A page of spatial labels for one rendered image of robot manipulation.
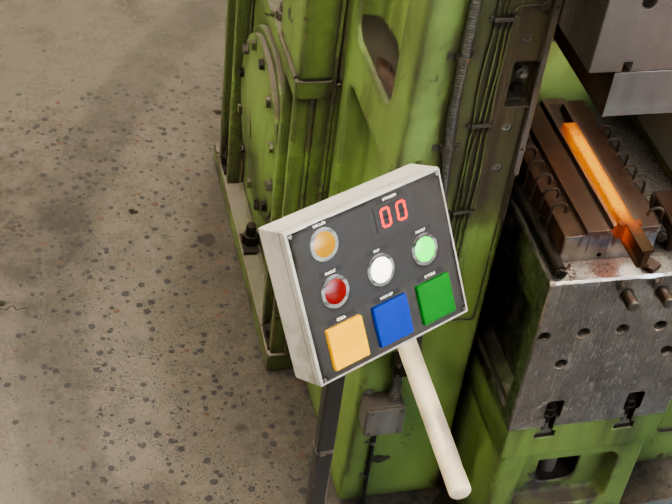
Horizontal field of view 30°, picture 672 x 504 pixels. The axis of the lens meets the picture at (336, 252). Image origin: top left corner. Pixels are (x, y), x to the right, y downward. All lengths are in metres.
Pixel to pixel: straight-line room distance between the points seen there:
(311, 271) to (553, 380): 0.79
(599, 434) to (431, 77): 1.00
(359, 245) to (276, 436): 1.25
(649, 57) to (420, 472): 1.33
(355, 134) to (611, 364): 0.75
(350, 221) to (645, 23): 0.60
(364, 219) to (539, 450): 0.95
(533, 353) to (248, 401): 1.01
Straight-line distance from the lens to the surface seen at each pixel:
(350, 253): 2.11
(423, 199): 2.19
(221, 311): 3.58
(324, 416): 2.51
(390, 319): 2.17
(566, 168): 2.63
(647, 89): 2.30
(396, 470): 3.13
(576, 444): 2.91
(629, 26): 2.20
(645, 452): 3.41
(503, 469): 2.91
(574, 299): 2.52
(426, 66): 2.28
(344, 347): 2.13
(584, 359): 2.67
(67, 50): 4.59
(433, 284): 2.22
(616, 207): 2.54
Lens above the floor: 2.55
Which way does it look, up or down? 42 degrees down
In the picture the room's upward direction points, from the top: 8 degrees clockwise
